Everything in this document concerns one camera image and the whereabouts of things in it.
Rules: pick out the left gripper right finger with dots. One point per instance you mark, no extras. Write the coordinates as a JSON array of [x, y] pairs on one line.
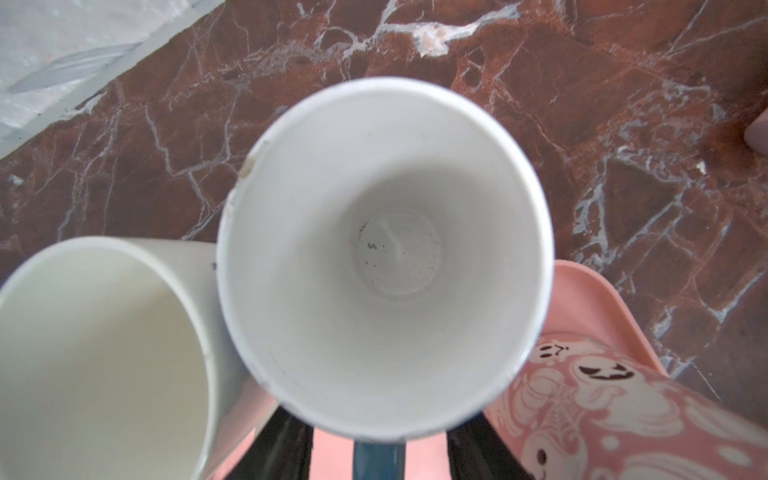
[[476, 452]]

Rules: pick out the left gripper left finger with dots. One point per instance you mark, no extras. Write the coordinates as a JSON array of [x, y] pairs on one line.
[[282, 450]]

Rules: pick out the pink patterned mug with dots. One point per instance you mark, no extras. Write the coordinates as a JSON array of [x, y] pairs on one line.
[[582, 410]]

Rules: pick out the white mug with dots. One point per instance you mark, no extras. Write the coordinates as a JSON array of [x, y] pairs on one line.
[[116, 363]]

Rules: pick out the blue dotted mug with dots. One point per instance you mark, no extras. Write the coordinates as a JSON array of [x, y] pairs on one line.
[[385, 263]]

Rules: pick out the purple pink spatula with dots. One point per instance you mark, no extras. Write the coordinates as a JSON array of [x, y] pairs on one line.
[[756, 134]]

